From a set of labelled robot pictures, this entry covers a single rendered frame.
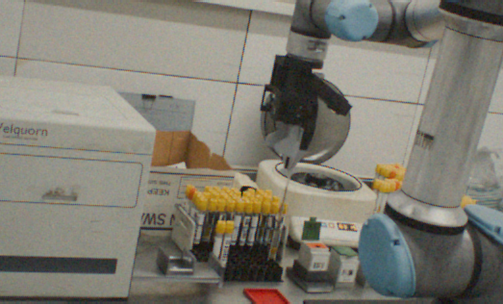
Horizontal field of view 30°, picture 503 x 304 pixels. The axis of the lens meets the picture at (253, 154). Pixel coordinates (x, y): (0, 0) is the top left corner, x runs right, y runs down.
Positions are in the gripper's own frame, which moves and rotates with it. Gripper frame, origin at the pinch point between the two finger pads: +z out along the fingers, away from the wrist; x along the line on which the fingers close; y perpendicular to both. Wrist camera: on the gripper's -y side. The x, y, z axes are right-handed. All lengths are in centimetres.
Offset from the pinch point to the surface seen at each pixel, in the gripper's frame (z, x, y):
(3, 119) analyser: -7, 12, 56
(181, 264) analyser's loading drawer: 18.1, 6.3, 21.0
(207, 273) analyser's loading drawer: 18.0, 10.2, 17.6
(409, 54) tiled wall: -16, -50, -55
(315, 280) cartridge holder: 20.3, 7.6, -6.1
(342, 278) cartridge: 20.1, 7.2, -12.3
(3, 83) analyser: -8, -8, 53
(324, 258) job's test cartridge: 15.9, 7.2, -7.2
